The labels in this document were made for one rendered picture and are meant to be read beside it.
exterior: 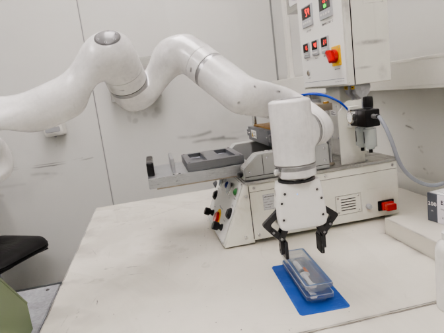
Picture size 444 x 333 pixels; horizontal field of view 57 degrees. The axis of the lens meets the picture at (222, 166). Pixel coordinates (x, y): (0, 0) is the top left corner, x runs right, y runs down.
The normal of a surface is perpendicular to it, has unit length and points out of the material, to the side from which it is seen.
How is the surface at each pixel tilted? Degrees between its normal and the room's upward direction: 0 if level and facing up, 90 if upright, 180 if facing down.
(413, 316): 0
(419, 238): 90
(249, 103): 121
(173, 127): 90
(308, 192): 88
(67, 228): 90
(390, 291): 0
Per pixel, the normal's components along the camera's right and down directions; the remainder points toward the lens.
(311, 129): 0.79, 0.00
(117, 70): 0.41, 0.75
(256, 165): 0.18, 0.15
